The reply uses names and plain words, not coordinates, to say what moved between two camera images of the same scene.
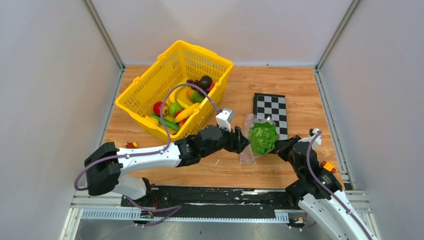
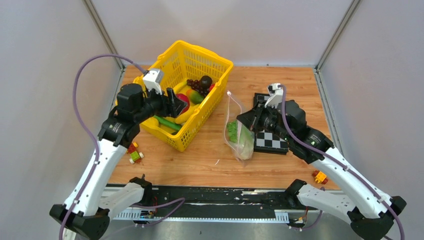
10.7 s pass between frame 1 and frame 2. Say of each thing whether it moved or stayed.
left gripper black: moved
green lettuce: moved
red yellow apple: moved
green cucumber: stayed
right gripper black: moved
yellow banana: stayed
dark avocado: stayed
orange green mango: stayed
